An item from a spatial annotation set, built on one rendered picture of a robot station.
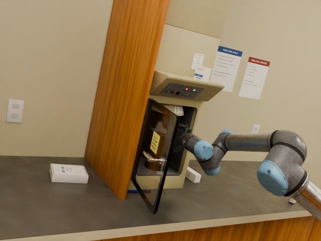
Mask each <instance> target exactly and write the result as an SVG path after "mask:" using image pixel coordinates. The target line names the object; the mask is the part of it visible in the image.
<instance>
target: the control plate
mask: <svg viewBox="0 0 321 241"><path fill-rule="evenodd" d="M186 88H187V90H186ZM194 89H195V91H193V90H194ZM203 90H204V88H196V87H191V86H185V85H179V84H173V83H169V84H168V85H167V86H166V87H165V88H164V89H163V90H162V91H161V92H160V93H159V94H164V95H171V96H178V97H185V98H192V99H193V98H195V97H196V96H197V95H198V94H199V93H201V92H202V91H203ZM165 91H168V92H165ZM172 91H173V92H174V93H172V94H171V92H172ZM178 91H179V92H181V93H180V94H179V95H176V93H177V92H178ZM183 93H184V95H183ZM187 94H188V95H187ZM192 94H193V96H191V95H192Z"/></svg>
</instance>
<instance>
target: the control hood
mask: <svg viewBox="0 0 321 241"><path fill-rule="evenodd" d="M169 83H173V84H179V85H185V86H191V87H196V88H204V90H203V91H202V92H201V93H199V94H198V95H197V96H196V97H195V98H193V99H194V100H200V101H209V100H210V99H211V98H213V97H214V96H215V95H216V94H217V93H219V92H220V91H221V90H222V89H223V88H224V87H225V86H224V85H222V84H219V83H216V82H213V81H210V80H209V81H201V80H198V79H195V78H193V77H187V76H181V75H177V74H171V73H166V72H161V71H154V74H153V79H152V83H151V87H150V93H151V94H156V95H163V96H170V97H177V98H184V99H192V98H185V97H178V96H171V95H164V94H159V93H160V92H161V91H162V90H163V89H164V88H165V87H166V86H167V85H168V84H169Z"/></svg>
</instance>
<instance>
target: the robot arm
mask: <svg viewBox="0 0 321 241"><path fill-rule="evenodd" d="M182 148H184V149H186V150H188V151H189V152H191V153H192V154H193V155H194V156H195V158H196V160H197V161H198V163H199V164H200V166H201V168H202V169H203V170H204V172H205V173H206V174H207V175H209V176H213V175H216V174H217V173H218V172H219V171H220V164H219V162H220V161H221V160H222V158H223V157H224V155H225V154H226V153H227V151H244V152H269V153H268V154H267V156H266V157H265V159H264V160H263V161H262V163H261V164H260V167H259V169H258V171H257V178H258V180H259V182H260V184H261V185H262V186H263V188H264V189H266V190H267V191H268V192H270V193H272V194H273V195H276V196H284V197H292V198H293V199H294V200H295V201H297V202H298V203H299V204H300V205H301V206H302V207H304V208H305V209H306V210H307V211H308V212H309V213H310V214H311V215H313V216H314V217H315V218H316V219H317V220H318V221H320V222H321V189H319V188H318V187H317V186H316V185H315V184H314V183H312V182H311V181H310V180H309V179H308V173H307V171H305V170H304V169H303V168H302V167H301V166H302V165H303V163H304V161H305V159H306V157H307V146H306V144H305V142H304V140H303V139H302V138H301V137H300V136H299V135H298V134H296V133H294V132H292V131H288V130H276V131H273V132H272V133H247V134H234V133H233V132H232V131H231V130H228V129H225V130H223V131H222V132H221V133H220V134H219V135H218V137H217V138H216V140H215V141H214V142H213V144H212V145H211V144H210V143H209V142H207V141H204V140H203V139H201V138H199V137H197V136H196V135H194V134H192V129H190V128H189V127H188V126H187V125H186V124H184V123H179V125H178V129H177V133H176V137H175V143H174V145H173V149H172V153H171V157H176V156H177V154H178V153H179V152H180V151H181V149H182Z"/></svg>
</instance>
